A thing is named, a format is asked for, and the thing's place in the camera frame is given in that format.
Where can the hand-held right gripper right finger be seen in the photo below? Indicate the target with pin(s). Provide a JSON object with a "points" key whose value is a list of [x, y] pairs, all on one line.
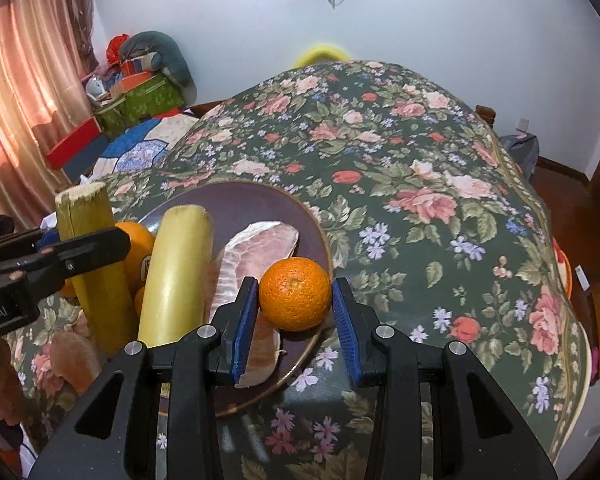
{"points": [[345, 330]]}

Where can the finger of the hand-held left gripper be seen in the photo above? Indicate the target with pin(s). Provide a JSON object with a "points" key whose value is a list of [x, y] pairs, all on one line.
{"points": [[90, 252], [10, 245]]}

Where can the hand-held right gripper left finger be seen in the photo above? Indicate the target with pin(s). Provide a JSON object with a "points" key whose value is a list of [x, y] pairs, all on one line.
{"points": [[245, 330]]}

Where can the greenish sugarcane piece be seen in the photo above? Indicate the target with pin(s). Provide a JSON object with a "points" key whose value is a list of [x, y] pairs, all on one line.
{"points": [[87, 210]]}

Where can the large orange with sticker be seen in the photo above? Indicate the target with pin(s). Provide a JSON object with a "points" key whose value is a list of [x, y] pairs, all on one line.
{"points": [[137, 240]]}

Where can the medium orange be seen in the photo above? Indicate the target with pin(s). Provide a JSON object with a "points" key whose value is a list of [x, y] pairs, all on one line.
{"points": [[295, 292]]}

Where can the pale yellow sugarcane piece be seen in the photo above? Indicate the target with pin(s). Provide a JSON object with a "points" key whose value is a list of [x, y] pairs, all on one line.
{"points": [[175, 270]]}

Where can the purple ceramic plate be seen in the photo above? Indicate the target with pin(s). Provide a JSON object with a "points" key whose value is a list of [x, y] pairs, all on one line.
{"points": [[240, 205]]}

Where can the red box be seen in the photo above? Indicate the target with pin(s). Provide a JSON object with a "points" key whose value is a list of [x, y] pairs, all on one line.
{"points": [[75, 142]]}

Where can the patchwork quilt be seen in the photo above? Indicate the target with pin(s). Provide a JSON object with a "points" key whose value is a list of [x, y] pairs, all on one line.
{"points": [[140, 152]]}

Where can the green fabric storage box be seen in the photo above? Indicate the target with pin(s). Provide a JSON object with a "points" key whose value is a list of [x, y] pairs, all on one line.
{"points": [[145, 102]]}

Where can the pink striped curtain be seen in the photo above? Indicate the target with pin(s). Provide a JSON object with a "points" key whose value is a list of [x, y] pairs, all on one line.
{"points": [[25, 85]]}

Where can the orange box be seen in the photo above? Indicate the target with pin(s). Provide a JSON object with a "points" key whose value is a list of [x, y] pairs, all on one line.
{"points": [[132, 81]]}

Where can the floral blanket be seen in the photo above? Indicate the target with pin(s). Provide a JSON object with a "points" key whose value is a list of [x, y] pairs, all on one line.
{"points": [[405, 160]]}

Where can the red bag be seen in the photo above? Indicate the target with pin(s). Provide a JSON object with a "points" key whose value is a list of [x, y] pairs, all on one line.
{"points": [[116, 49]]}

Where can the grey backpack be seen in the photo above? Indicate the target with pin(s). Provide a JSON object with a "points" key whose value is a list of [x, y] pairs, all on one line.
{"points": [[522, 155]]}

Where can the wooden bed post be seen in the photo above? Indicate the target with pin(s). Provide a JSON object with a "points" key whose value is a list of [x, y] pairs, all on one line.
{"points": [[485, 117]]}

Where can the white wall socket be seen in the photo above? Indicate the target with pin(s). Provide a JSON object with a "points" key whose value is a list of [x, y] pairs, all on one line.
{"points": [[521, 124]]}

